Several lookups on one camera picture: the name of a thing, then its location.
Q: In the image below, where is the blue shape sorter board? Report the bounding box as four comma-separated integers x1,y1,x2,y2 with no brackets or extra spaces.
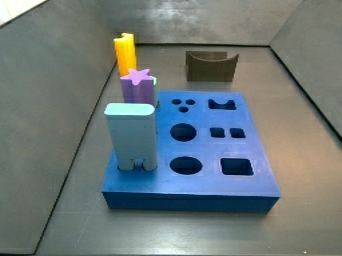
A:
101,91,280,213

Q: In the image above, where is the purple star block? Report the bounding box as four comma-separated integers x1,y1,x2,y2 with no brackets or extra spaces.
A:
120,69,156,105

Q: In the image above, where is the light blue oval block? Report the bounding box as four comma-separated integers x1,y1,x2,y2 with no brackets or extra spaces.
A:
104,103,157,171

